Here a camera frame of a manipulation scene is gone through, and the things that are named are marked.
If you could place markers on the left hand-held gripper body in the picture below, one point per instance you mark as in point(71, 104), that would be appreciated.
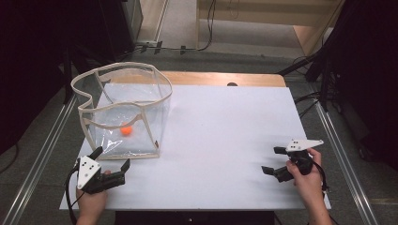
point(89, 172)

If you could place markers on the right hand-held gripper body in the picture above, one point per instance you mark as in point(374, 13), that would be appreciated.
point(302, 162)

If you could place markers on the orange ball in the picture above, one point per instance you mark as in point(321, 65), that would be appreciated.
point(126, 130)

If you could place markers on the clear bag with beige trim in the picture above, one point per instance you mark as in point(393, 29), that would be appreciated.
point(125, 104)

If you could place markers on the person's right hand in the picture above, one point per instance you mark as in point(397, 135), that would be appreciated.
point(311, 187)

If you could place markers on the person's left hand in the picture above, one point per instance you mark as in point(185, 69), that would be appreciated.
point(92, 204)

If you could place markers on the white board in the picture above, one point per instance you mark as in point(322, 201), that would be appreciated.
point(219, 125)

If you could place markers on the black stand legs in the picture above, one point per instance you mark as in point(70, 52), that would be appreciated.
point(324, 75)

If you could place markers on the dark cabinet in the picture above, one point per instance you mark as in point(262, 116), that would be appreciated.
point(120, 28)

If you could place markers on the wooden shelf unit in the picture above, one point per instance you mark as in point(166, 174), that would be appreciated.
point(266, 12)

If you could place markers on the metal floor rail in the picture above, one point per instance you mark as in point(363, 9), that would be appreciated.
point(37, 162)
point(344, 162)

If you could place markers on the black stand post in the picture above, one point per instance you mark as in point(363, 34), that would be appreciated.
point(67, 78)

